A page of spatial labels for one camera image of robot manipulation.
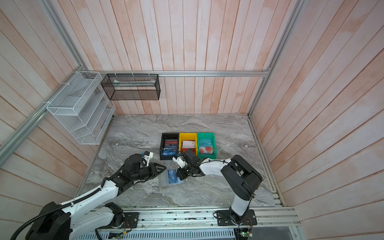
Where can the blue credit card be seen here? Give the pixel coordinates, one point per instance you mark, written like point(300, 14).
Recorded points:
point(173, 178)

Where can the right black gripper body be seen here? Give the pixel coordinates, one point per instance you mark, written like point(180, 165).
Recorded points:
point(186, 170)

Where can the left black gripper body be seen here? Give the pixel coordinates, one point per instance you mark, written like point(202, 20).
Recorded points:
point(144, 172)

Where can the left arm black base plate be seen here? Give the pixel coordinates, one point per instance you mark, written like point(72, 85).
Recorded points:
point(127, 220)

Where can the white wire mesh shelf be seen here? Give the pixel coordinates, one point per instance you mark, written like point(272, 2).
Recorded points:
point(83, 110)

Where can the yellow plastic bin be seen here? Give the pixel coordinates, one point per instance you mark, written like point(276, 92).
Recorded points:
point(187, 136)

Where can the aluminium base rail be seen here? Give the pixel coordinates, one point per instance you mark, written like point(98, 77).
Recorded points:
point(177, 218)

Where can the red credit card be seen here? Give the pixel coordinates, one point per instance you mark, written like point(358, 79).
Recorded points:
point(189, 149)

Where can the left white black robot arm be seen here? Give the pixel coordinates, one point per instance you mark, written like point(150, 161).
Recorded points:
point(94, 209)

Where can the left aluminium wall rail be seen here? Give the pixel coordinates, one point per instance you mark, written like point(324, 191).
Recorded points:
point(20, 135)

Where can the black wire mesh basket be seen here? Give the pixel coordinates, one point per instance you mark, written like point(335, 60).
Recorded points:
point(132, 87)

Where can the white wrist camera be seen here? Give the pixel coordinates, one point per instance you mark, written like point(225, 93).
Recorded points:
point(146, 157)
point(180, 161)

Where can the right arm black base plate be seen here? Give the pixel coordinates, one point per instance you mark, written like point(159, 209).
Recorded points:
point(230, 218)

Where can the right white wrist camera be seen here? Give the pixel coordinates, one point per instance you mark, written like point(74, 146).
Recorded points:
point(180, 161)

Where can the white card in yellow bin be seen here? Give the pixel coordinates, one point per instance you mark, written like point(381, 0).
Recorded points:
point(188, 144)

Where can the black plastic bin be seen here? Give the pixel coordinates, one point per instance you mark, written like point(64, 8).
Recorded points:
point(165, 136)

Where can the green plastic bin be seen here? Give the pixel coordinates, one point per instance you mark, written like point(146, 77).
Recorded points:
point(205, 136)

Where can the blue card in black bin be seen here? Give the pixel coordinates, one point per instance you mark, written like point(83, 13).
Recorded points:
point(168, 152)

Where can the card with red circle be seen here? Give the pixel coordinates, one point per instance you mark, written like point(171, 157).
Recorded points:
point(206, 150)

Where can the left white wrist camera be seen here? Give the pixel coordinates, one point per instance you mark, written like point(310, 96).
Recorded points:
point(146, 157)

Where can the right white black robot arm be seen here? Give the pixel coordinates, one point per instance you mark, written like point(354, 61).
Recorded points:
point(243, 179)

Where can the red card in black bin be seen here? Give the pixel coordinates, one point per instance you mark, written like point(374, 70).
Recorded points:
point(170, 142)

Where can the horizontal aluminium wall rail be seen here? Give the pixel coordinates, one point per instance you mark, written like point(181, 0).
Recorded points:
point(166, 74)

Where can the grey card holder wallet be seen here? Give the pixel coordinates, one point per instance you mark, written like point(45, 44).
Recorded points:
point(164, 180)

